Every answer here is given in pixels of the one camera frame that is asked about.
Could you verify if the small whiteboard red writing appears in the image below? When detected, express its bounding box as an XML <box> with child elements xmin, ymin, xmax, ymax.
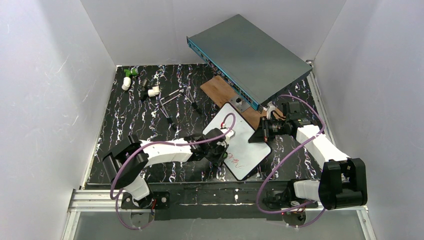
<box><xmin>203</xmin><ymin>103</ymin><xmax>272</xmax><ymax>181</ymax></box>

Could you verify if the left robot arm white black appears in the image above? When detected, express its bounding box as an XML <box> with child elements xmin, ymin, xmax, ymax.
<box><xmin>102</xmin><ymin>128</ymin><xmax>235</xmax><ymax>209</ymax></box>

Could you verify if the white pipe elbow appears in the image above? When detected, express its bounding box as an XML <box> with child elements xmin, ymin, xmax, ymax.
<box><xmin>121</xmin><ymin>77</ymin><xmax>132</xmax><ymax>91</ymax></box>

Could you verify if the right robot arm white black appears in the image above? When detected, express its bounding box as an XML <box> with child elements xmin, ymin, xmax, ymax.
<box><xmin>248</xmin><ymin>101</ymin><xmax>368</xmax><ymax>211</ymax></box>

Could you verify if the wooden board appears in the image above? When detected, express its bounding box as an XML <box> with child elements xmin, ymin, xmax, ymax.
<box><xmin>200</xmin><ymin>75</ymin><xmax>286</xmax><ymax>129</ymax></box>

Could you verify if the white and black fitting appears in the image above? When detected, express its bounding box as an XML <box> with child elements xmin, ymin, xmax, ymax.
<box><xmin>139</xmin><ymin>79</ymin><xmax>161</xmax><ymax>102</ymax></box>

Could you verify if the green pipe fitting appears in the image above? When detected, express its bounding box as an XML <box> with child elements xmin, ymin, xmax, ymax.
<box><xmin>124</xmin><ymin>67</ymin><xmax>139</xmax><ymax>78</ymax></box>

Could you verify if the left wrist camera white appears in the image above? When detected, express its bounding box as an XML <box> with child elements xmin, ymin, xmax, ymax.
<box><xmin>217</xmin><ymin>130</ymin><xmax>236</xmax><ymax>147</ymax></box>

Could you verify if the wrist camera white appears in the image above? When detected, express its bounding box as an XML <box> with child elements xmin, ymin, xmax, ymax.
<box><xmin>266</xmin><ymin>101</ymin><xmax>276</xmax><ymax>119</ymax></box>
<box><xmin>217</xmin><ymin>130</ymin><xmax>236</xmax><ymax>147</ymax></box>

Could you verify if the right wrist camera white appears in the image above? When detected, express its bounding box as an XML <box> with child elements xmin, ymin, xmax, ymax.
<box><xmin>266</xmin><ymin>101</ymin><xmax>276</xmax><ymax>119</ymax></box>

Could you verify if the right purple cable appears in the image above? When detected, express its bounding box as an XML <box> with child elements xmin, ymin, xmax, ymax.
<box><xmin>255</xmin><ymin>94</ymin><xmax>327</xmax><ymax>229</ymax></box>

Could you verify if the purple cable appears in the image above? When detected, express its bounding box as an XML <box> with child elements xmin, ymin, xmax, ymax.
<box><xmin>109</xmin><ymin>113</ymin><xmax>237</xmax><ymax>231</ymax></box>
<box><xmin>255</xmin><ymin>94</ymin><xmax>327</xmax><ymax>229</ymax></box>

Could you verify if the metal bracket with knob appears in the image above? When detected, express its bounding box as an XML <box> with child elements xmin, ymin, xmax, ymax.
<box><xmin>229</xmin><ymin>94</ymin><xmax>251</xmax><ymax>113</ymax></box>

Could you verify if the black wire easel stand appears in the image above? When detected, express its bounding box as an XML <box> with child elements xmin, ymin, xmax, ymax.
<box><xmin>158</xmin><ymin>85</ymin><xmax>203</xmax><ymax>132</ymax></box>

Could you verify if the teal network switch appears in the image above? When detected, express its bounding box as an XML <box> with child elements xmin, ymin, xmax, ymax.
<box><xmin>186</xmin><ymin>14</ymin><xmax>313</xmax><ymax>112</ymax></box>

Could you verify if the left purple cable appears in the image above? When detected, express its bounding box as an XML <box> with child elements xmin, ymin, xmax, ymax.
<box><xmin>109</xmin><ymin>113</ymin><xmax>237</xmax><ymax>231</ymax></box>

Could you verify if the aluminium frame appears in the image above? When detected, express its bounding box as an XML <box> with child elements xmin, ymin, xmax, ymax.
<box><xmin>61</xmin><ymin>59</ymin><xmax>379</xmax><ymax>240</ymax></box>

